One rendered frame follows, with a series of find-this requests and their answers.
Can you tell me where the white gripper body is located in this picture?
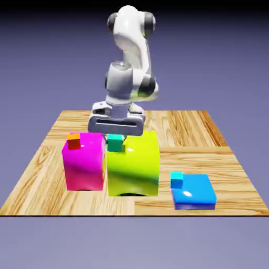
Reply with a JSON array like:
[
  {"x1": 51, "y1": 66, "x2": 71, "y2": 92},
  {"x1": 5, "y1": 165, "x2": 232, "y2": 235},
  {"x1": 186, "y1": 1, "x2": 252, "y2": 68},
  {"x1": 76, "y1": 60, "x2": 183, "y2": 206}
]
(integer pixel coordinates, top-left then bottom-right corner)
[{"x1": 87, "y1": 115, "x2": 146, "y2": 137}]

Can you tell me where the small teal cube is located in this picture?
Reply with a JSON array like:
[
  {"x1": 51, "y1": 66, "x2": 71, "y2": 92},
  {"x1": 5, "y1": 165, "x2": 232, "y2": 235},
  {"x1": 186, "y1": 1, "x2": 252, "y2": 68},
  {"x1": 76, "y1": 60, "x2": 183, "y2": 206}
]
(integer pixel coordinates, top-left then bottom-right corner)
[{"x1": 107, "y1": 134, "x2": 126, "y2": 153}]

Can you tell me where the small orange cube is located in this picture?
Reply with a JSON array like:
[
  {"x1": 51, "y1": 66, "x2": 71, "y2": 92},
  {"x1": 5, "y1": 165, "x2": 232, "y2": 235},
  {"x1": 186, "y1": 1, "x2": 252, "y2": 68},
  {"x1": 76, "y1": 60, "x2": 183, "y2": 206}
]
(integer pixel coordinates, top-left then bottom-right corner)
[{"x1": 67, "y1": 132, "x2": 81, "y2": 150}]

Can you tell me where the small cyan cube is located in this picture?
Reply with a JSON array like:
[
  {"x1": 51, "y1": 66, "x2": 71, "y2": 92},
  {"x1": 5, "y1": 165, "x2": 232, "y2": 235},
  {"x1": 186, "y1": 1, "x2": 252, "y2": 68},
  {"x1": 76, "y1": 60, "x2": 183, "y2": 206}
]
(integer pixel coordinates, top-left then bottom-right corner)
[{"x1": 170, "y1": 172, "x2": 184, "y2": 189}]

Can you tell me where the large yellow-green box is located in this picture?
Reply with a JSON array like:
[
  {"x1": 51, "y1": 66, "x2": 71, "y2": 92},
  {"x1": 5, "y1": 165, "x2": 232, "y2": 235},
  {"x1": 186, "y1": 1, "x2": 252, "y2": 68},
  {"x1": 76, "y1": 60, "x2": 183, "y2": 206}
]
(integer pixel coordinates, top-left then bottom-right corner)
[{"x1": 106, "y1": 130, "x2": 161, "y2": 198}]

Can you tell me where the large magenta box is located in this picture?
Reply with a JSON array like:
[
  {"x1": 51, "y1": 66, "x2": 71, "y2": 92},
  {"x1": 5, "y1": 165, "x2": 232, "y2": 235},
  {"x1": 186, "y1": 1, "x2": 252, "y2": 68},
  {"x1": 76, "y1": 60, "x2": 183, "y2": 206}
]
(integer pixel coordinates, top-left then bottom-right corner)
[{"x1": 61, "y1": 132, "x2": 106, "y2": 191}]

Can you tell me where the large blue box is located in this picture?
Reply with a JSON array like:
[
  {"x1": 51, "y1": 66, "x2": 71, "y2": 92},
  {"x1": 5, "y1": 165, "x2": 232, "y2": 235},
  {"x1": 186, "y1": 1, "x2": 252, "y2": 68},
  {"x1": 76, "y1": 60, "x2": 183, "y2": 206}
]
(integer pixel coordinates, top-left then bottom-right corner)
[{"x1": 171, "y1": 173, "x2": 218, "y2": 211}]

